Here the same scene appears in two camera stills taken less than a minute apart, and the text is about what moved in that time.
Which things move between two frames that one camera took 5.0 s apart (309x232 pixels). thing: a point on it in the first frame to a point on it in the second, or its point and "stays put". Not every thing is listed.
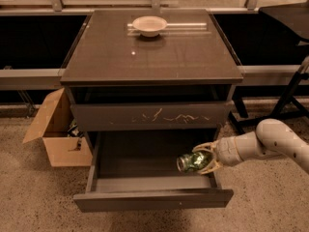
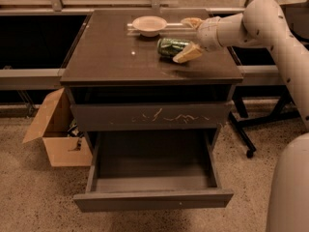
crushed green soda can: [192, 161] to [169, 46]
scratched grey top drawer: [117, 117] stays put
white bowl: [150, 25] stays put
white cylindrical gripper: [225, 151] to [207, 33]
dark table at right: [294, 16] stays put
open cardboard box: [63, 143] stays put
